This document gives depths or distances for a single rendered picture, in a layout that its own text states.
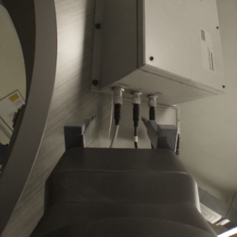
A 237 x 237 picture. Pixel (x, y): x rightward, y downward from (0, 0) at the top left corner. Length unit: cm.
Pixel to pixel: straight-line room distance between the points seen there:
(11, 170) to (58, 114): 10
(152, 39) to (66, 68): 14
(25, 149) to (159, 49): 19
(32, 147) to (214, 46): 31
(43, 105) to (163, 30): 17
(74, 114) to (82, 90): 4
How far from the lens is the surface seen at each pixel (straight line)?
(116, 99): 26
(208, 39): 33
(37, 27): 24
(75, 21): 33
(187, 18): 30
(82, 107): 27
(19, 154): 20
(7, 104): 635
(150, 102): 30
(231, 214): 530
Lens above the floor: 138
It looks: 29 degrees up
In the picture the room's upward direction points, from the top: 47 degrees clockwise
